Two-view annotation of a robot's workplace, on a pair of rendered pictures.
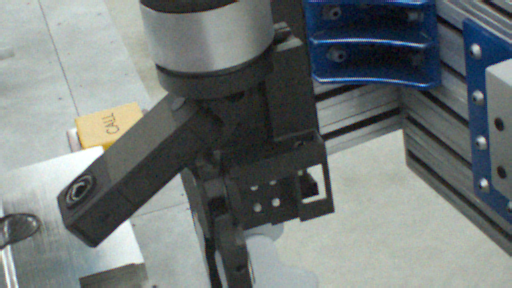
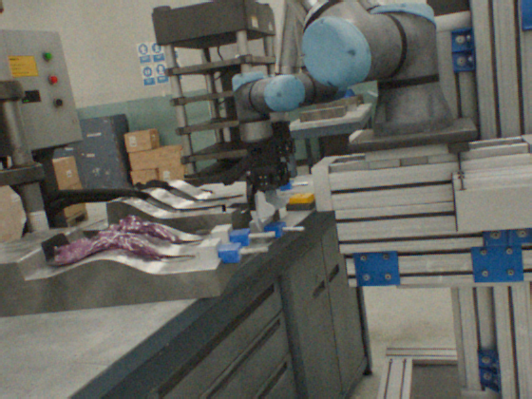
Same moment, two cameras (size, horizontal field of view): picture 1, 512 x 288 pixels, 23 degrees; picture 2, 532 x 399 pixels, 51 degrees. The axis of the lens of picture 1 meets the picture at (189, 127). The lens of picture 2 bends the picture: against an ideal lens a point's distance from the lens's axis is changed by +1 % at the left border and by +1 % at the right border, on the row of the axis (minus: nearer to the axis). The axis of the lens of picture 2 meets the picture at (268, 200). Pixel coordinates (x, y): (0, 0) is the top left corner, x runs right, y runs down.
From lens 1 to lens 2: 0.88 m
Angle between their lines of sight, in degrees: 37
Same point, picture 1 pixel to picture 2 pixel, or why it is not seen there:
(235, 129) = (258, 161)
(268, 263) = (262, 200)
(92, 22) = not seen: hidden behind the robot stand
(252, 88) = (263, 151)
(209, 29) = (245, 128)
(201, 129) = (249, 159)
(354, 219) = not seen: hidden behind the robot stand
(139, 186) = (235, 171)
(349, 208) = not seen: hidden behind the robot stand
